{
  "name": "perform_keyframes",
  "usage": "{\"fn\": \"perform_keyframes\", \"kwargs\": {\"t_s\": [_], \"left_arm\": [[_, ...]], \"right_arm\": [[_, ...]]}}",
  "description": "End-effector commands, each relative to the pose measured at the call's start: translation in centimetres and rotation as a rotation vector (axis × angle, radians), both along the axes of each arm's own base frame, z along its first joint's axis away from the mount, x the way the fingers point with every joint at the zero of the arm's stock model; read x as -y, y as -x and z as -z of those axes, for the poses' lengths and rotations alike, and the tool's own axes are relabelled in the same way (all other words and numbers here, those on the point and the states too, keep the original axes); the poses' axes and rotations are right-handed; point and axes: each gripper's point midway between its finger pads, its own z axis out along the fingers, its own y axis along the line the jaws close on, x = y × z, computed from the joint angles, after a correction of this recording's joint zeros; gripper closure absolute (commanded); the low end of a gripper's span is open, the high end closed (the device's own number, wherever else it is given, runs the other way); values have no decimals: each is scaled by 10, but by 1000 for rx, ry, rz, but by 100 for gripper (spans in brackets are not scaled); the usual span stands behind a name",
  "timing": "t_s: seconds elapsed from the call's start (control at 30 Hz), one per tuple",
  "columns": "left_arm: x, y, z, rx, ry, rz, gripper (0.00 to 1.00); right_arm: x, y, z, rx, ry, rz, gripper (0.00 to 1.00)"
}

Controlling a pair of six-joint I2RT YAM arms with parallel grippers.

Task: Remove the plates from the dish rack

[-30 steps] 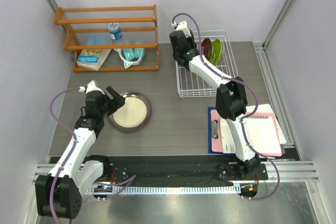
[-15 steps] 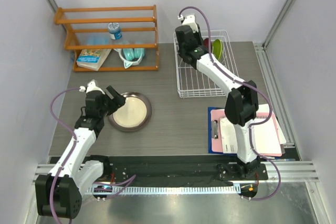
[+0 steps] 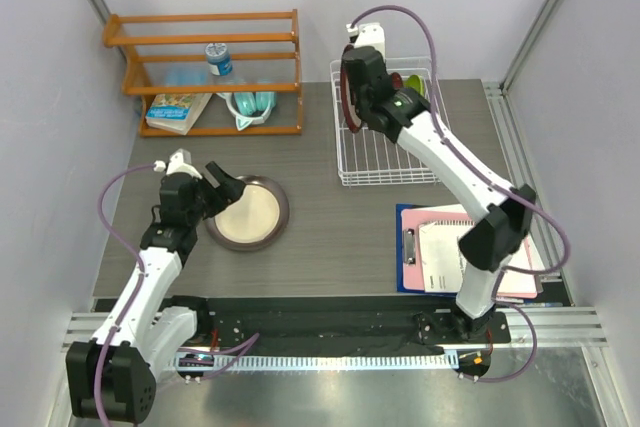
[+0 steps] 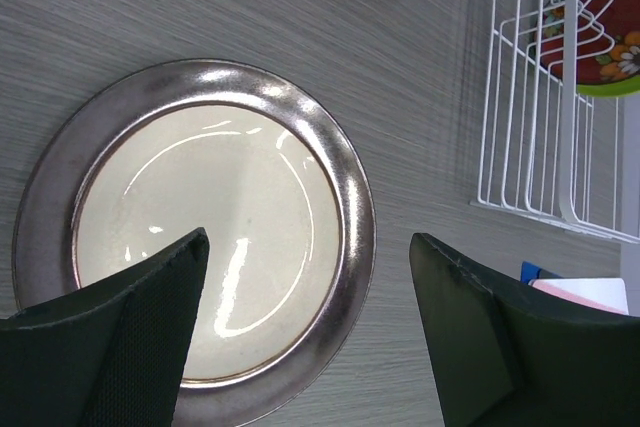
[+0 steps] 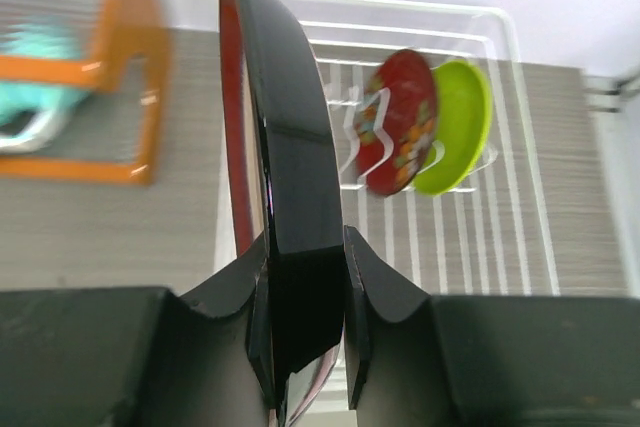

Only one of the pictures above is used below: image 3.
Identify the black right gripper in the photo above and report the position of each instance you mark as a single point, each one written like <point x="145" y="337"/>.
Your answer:
<point x="353" y="94"/>

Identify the orange wooden shelf rack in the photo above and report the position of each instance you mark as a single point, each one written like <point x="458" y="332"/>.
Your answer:
<point x="165" y="55"/>

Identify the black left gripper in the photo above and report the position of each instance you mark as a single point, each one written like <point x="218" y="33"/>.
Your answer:
<point x="229" y="191"/>

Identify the blue clipboard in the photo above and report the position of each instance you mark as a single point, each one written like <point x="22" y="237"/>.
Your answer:
<point x="409" y="277"/>

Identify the pink paper sheet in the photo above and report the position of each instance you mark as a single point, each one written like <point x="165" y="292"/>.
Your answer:
<point x="517" y="285"/>

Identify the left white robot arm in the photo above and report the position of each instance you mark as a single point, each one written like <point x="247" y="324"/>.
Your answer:
<point x="113" y="376"/>

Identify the clear water bottle blue cap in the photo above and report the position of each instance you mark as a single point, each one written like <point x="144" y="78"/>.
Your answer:
<point x="221" y="66"/>

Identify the large brown rimmed cream plate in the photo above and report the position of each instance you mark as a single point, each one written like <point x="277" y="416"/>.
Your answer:
<point x="256" y="220"/>

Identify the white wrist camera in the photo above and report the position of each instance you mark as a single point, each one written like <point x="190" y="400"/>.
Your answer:
<point x="368" y="34"/>
<point x="181" y="162"/>

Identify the aluminium front rail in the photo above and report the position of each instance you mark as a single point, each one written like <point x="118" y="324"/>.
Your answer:
<point x="556" y="327"/>

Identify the paperback book with blue cover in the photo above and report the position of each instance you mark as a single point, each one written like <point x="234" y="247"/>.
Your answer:
<point x="176" y="113"/>

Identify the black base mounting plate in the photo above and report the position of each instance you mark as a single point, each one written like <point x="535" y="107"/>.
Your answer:
<point x="326" y="326"/>

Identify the white teal cat-ear headphones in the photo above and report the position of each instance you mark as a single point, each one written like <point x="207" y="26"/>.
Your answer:
<point x="249" y="109"/>

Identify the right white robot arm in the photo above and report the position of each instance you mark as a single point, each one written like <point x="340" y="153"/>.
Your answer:
<point x="501" y="213"/>

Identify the white wire dish rack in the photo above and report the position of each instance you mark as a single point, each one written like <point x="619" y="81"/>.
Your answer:
<point x="368" y="158"/>

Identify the green plastic plate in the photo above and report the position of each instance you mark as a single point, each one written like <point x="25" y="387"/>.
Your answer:
<point x="416" y="83"/>

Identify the white slotted cable duct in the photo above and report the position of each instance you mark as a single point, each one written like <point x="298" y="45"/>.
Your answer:
<point x="200" y="363"/>

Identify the white printed manual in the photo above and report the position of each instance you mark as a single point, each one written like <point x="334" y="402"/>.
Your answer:
<point x="441" y="262"/>

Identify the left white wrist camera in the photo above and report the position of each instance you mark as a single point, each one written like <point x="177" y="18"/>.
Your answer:
<point x="181" y="162"/>

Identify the small brown rimmed plate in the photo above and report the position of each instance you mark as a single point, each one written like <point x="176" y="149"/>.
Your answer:
<point x="397" y="80"/>

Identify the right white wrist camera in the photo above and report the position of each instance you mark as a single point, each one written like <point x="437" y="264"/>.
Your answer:
<point x="368" y="34"/>

